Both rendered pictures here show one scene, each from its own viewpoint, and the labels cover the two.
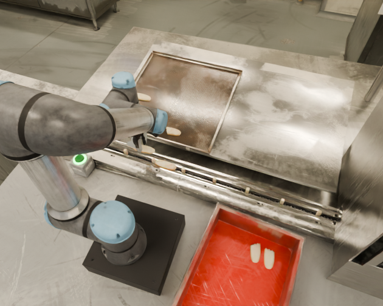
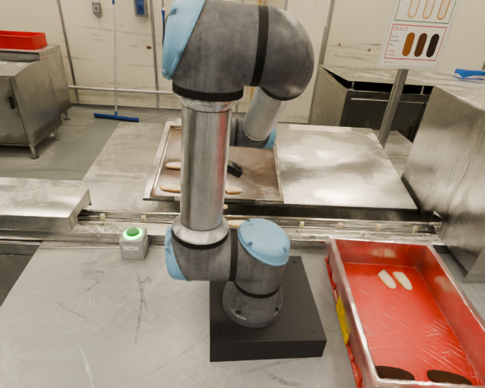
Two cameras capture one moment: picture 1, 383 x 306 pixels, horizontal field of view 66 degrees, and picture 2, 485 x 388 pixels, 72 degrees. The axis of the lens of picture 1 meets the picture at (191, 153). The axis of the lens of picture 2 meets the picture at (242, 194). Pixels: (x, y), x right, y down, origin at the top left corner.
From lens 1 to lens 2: 0.62 m
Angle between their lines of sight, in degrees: 28
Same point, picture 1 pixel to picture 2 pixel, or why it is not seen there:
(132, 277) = (285, 335)
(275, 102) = (318, 151)
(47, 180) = (220, 157)
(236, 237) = (358, 272)
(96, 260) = (228, 330)
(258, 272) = (404, 296)
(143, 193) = not seen: hidden behind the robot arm
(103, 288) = (242, 375)
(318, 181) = (397, 203)
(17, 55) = not seen: outside the picture
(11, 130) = (249, 30)
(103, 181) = not seen: hidden behind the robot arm
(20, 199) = (51, 307)
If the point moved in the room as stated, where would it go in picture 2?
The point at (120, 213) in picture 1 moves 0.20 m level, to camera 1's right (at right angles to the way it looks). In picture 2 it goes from (272, 227) to (346, 211)
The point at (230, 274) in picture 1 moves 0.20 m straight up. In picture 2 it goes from (379, 307) to (401, 253)
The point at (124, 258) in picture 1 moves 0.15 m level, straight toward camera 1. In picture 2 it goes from (272, 307) to (334, 340)
